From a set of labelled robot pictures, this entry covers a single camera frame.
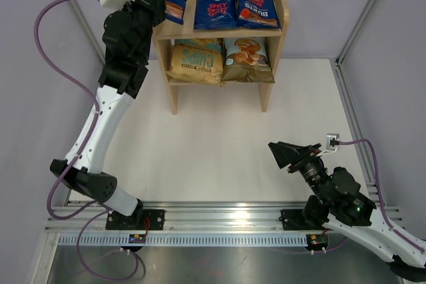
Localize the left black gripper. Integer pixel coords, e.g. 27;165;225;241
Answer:
116;0;166;63

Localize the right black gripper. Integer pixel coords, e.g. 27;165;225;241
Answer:
268;141;330;204

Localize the yellow kettle chips bag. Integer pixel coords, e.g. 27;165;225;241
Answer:
166;38;225;86

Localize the light blue cassava chips bag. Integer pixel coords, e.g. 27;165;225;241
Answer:
222;37;274;83

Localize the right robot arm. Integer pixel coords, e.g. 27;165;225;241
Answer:
268;142;425;283

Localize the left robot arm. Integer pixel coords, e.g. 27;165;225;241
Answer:
50;0;166;229

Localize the wooden two-tier shelf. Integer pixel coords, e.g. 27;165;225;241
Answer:
153;0;290;115

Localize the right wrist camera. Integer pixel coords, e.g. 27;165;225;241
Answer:
318;133;340;156

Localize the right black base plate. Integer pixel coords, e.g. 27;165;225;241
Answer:
279;209;323;231

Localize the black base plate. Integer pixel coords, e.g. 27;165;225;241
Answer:
279;209;323;231
105;209;165;231

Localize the aluminium mounting rail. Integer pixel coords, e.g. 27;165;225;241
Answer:
45;201;403;233

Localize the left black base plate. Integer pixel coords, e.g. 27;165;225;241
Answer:
105;209;165;231

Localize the white slotted cable duct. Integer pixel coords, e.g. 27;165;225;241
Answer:
59;233;308;247

